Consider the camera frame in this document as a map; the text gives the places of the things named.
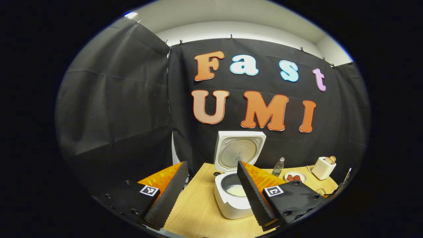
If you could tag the white toaster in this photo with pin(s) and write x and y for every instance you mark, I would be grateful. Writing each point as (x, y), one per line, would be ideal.
(322, 170)

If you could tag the black backdrop cloth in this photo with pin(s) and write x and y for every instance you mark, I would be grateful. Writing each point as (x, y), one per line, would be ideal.
(132, 115)

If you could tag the red meat piece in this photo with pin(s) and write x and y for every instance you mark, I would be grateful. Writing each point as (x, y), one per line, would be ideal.
(290, 178)
(297, 177)

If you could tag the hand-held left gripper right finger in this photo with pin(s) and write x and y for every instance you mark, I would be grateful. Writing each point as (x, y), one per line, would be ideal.
(254, 198)

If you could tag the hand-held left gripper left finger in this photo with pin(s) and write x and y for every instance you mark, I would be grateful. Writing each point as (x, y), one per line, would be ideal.
(168, 198)

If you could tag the grey metal bar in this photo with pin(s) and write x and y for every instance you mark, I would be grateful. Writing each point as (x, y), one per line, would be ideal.
(348, 172)

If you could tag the clear plastic water bottle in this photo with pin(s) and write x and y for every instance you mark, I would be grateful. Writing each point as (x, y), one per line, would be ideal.
(278, 169)

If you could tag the white rice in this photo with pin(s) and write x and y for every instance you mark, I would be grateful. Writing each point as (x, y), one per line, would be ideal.
(237, 191)

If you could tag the white rice cooker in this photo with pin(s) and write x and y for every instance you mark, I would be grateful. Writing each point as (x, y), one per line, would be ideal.
(231, 208)

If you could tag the white ceiling light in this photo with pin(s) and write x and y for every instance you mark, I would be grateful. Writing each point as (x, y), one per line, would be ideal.
(131, 15)

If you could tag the white round plate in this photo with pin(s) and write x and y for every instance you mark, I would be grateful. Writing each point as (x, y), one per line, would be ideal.
(304, 177)

